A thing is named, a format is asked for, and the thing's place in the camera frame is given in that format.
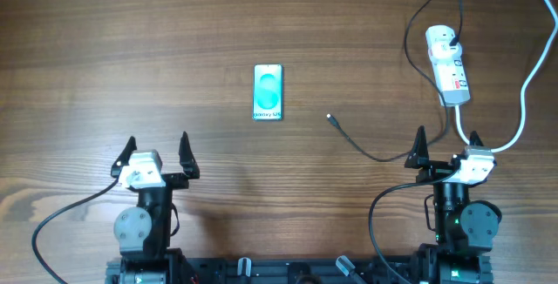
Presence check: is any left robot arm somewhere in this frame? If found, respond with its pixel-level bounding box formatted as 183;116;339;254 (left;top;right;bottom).
105;132;200;284

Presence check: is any black USB charging cable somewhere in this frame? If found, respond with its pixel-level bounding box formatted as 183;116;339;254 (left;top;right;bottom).
326;0;465;163

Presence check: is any white power strip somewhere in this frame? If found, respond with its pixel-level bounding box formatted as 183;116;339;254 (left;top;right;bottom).
425;25;471;106

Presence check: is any white power strip cord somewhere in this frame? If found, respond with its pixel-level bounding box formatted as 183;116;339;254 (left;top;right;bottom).
454;0;558;154

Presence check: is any white USB charger plug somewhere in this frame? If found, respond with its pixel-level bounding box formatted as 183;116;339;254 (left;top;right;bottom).
428;40;462;64

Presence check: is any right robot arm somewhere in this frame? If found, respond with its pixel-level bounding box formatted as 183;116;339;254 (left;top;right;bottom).
405;126;502;284

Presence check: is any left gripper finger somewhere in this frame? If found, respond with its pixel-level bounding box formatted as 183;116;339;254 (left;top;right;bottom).
178;132;200;179
111;136;137;178

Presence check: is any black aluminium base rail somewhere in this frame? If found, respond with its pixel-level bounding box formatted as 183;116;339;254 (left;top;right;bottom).
105;255;493;284

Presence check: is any teal screen Galaxy smartphone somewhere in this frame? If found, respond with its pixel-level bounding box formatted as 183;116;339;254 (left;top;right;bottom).
252;64;283;121

